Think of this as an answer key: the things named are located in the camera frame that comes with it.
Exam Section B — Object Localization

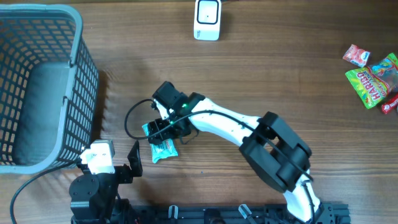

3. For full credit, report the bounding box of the white barcode scanner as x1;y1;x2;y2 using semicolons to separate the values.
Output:
193;0;222;41

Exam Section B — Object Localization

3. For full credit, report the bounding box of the red Nescafe coffee stick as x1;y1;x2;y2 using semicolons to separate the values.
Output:
381;94;398;114

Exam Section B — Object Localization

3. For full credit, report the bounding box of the red white snack packet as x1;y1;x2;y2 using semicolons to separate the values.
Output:
343;44;371;67

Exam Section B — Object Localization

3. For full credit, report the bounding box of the teal tissue pack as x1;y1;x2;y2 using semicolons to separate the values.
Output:
142;121;178;164

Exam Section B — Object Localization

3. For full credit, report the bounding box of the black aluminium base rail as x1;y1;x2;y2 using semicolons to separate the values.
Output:
73;202;351;224

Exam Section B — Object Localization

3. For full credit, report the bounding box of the green Haribo gummy bag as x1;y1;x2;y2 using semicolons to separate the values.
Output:
345;53;397;109

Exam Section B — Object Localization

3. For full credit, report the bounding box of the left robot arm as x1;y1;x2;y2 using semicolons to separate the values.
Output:
69;140;143;223

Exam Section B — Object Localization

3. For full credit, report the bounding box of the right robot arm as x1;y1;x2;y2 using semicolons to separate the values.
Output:
149;82;320;223

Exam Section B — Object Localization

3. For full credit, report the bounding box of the grey plastic mesh basket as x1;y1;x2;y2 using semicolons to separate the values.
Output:
1;4;99;175

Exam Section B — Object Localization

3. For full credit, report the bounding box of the black left camera cable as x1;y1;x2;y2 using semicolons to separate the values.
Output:
9;155;85;224

